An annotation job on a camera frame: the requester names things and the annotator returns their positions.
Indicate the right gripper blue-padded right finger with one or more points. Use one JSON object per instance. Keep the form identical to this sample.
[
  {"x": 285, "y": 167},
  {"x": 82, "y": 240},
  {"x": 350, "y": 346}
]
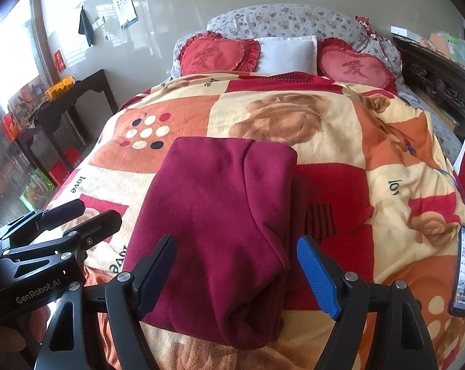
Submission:
[{"x": 399, "y": 340}]

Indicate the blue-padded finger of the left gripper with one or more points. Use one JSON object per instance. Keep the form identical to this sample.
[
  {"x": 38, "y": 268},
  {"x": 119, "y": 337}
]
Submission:
[{"x": 74, "y": 234}]

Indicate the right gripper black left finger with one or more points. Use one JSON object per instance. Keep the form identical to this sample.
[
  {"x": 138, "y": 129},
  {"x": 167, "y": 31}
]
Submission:
[{"x": 73, "y": 339}]

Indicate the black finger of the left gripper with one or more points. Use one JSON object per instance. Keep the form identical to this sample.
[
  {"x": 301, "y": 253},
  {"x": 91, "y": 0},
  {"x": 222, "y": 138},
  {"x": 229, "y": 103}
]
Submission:
[{"x": 27, "y": 228}]

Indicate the maroon fleece sweater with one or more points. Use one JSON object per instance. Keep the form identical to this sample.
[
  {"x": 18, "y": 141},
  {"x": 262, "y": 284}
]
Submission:
[{"x": 226, "y": 202}]

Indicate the person's left hand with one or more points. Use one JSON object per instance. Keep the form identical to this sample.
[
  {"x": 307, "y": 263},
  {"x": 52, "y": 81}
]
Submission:
[{"x": 12, "y": 341}]

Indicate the red gift box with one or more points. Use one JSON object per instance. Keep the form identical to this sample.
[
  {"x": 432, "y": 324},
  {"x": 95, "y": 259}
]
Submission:
[{"x": 59, "y": 172}]

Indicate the black smartphone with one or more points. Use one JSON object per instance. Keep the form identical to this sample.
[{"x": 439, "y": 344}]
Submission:
[{"x": 457, "y": 304}]

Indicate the yellow plastic basket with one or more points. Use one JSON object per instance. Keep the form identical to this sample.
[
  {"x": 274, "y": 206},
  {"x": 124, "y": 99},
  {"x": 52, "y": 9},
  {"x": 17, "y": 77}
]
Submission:
[{"x": 60, "y": 88}]

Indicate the patterned orange fleece blanket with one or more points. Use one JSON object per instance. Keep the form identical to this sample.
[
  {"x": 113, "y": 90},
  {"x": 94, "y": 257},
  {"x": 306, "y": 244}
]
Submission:
[{"x": 372, "y": 186}]

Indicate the red heart pillow left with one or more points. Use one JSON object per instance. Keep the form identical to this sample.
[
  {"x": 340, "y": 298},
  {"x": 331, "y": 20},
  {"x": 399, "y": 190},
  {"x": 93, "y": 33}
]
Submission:
[{"x": 212, "y": 52}]

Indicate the red heart pillow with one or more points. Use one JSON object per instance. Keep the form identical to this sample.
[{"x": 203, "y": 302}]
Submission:
[
  {"x": 338, "y": 61},
  {"x": 212, "y": 52}
]

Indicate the eye chart poster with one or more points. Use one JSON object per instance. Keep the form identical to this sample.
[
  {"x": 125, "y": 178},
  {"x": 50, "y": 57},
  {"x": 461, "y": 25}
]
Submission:
[{"x": 125, "y": 12}]

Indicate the dark carved wooden headboard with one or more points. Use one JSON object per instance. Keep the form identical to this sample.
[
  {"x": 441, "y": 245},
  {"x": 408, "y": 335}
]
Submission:
[{"x": 442, "y": 81}]

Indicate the white rectangular pillow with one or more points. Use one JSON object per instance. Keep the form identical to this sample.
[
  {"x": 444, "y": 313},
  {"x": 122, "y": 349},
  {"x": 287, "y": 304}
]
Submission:
[{"x": 285, "y": 55}]

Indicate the floral quilt roll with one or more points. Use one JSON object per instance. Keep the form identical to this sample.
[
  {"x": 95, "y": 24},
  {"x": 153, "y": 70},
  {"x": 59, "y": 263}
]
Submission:
[{"x": 287, "y": 20}]

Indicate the red heart pillow right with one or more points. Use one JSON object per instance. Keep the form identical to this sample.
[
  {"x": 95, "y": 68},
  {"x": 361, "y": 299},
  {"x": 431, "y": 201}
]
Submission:
[{"x": 338, "y": 61}]

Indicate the dark cloth on wall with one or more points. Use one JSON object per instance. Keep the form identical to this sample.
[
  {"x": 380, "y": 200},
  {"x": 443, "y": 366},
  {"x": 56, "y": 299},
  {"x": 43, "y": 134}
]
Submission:
[{"x": 86, "y": 28}]

